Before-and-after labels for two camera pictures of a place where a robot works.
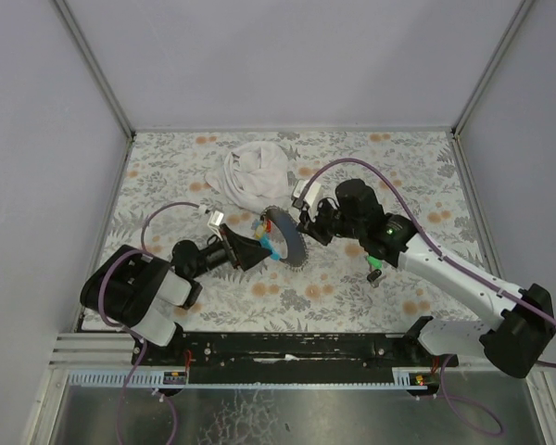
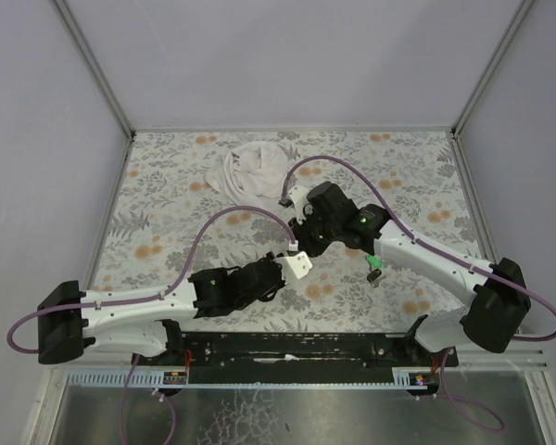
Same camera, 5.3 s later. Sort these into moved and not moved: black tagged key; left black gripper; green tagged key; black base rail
Moved: left black gripper
Not moved: black base rail; green tagged key; black tagged key
